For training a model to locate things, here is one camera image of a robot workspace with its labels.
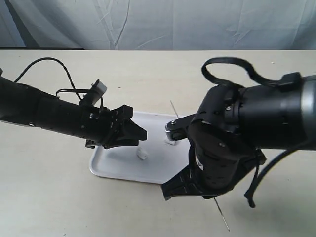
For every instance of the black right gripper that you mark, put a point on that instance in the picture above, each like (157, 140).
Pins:
(210, 177)

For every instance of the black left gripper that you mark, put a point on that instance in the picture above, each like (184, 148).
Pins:
(120, 130)

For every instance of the thin metal skewer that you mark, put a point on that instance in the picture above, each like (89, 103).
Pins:
(217, 204)

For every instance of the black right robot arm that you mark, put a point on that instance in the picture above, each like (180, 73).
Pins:
(230, 130)

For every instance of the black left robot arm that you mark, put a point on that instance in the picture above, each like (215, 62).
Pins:
(24, 105)

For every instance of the white plastic tray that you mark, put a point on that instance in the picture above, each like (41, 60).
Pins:
(164, 161)

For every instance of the grey-blue backdrop cloth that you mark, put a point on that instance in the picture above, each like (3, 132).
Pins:
(159, 24)

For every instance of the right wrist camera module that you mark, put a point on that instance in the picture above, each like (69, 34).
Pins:
(182, 128)

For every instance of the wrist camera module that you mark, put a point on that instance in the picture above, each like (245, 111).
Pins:
(182, 128)
(94, 94)

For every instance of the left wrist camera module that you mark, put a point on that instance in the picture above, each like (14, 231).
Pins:
(94, 94)

